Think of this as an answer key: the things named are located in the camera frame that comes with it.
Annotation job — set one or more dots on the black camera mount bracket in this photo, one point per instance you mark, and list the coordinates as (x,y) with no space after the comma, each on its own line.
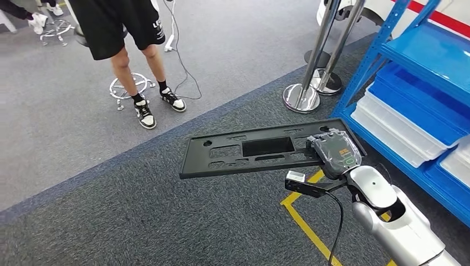
(304,189)

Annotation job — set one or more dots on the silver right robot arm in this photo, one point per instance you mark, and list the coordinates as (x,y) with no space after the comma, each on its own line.
(404,235)

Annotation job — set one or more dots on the white power adapter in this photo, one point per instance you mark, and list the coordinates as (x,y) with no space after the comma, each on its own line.
(169,43)

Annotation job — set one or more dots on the person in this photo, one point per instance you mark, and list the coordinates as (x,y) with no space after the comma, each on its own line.
(110,22)
(11,8)

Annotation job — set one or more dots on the black round base plate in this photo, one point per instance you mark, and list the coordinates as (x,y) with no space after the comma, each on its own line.
(315,58)

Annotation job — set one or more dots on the blue metal shelf rack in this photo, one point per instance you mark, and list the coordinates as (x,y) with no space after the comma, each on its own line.
(433,55)

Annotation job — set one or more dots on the blue plastic tray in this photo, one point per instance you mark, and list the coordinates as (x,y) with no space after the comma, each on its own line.
(422,99)

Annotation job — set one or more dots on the black plastic frame panel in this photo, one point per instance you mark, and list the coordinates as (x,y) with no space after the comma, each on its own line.
(198,161)

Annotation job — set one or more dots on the chrome stool base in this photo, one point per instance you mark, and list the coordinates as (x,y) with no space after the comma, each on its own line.
(119,96)
(58,31)

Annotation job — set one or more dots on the white car with red stripe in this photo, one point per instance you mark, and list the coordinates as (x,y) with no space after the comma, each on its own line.
(451,7)

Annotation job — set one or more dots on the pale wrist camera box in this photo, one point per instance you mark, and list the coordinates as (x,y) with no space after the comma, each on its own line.
(295,177)

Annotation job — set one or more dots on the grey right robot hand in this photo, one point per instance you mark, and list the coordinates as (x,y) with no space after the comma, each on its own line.
(336,154)

